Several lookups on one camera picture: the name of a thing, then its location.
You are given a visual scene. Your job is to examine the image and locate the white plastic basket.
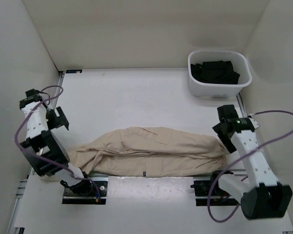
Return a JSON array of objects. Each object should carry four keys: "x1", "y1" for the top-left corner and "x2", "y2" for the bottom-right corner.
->
[{"x1": 188, "y1": 49, "x2": 252, "y2": 98}]

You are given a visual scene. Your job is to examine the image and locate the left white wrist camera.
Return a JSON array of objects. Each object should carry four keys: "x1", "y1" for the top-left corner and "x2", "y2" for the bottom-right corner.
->
[{"x1": 19, "y1": 89, "x2": 50, "y2": 109}]

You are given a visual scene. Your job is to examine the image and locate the aluminium right rail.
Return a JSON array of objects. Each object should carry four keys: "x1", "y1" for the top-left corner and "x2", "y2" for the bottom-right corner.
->
[{"x1": 236, "y1": 93, "x2": 248, "y2": 117}]

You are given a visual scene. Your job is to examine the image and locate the beige trousers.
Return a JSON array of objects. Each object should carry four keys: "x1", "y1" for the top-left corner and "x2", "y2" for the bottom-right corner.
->
[{"x1": 67, "y1": 127, "x2": 229, "y2": 176}]

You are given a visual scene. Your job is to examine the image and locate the black clothes in basket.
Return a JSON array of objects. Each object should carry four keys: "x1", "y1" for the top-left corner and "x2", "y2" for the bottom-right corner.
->
[{"x1": 190, "y1": 60, "x2": 240, "y2": 85}]

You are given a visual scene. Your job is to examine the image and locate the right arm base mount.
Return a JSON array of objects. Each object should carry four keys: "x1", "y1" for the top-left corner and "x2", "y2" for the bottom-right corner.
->
[{"x1": 190, "y1": 170, "x2": 239, "y2": 207}]

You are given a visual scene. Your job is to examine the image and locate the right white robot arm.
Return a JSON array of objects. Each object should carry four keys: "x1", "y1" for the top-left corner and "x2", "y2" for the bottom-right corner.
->
[{"x1": 207, "y1": 105, "x2": 293, "y2": 220}]

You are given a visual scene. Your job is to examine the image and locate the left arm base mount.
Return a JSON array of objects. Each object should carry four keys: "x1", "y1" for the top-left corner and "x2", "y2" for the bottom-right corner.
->
[{"x1": 62, "y1": 177, "x2": 108, "y2": 205}]

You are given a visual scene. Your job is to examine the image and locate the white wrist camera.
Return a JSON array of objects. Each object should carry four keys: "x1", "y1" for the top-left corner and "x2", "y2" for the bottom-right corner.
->
[
  {"x1": 19, "y1": 89, "x2": 50, "y2": 109},
  {"x1": 249, "y1": 117, "x2": 260, "y2": 129}
]

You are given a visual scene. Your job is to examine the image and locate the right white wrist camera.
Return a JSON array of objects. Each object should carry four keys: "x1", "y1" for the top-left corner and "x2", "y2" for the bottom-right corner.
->
[{"x1": 249, "y1": 117, "x2": 260, "y2": 129}]

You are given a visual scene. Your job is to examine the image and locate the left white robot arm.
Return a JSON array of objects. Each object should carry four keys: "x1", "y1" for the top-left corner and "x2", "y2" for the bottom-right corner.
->
[{"x1": 17, "y1": 89, "x2": 93, "y2": 195}]

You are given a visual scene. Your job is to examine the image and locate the aluminium left rail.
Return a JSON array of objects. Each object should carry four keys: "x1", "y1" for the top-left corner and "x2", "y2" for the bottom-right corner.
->
[{"x1": 26, "y1": 71, "x2": 65, "y2": 178}]

